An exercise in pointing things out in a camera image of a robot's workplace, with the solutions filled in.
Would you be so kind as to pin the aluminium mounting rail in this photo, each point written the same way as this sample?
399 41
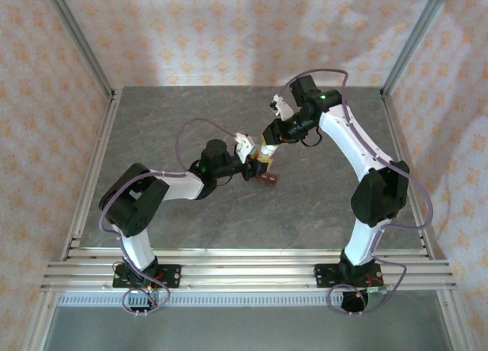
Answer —
248 274

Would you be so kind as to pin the small green circuit board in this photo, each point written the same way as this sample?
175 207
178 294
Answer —
377 290

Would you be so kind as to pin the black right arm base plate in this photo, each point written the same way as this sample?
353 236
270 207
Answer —
324 276

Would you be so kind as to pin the white pill bottle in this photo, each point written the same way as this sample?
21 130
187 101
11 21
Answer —
268 150

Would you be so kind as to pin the orange patterned backdrop cloth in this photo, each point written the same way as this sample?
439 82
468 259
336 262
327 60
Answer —
190 23
457 137
30 137

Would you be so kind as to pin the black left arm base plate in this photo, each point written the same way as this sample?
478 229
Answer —
171 276

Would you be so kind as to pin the aluminium frame leg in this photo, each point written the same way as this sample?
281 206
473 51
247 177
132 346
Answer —
41 320
454 320

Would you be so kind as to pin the aluminium table side rail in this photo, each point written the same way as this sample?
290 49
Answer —
98 156
396 137

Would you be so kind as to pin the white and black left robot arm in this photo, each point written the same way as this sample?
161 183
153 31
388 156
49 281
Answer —
179 185

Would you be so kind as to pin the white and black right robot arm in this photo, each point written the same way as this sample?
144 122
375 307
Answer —
343 137

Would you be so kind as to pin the brown rectangular block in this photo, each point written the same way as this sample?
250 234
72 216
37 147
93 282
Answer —
270 180

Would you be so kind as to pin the aluminium frame post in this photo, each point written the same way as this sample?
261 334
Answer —
415 34
82 42

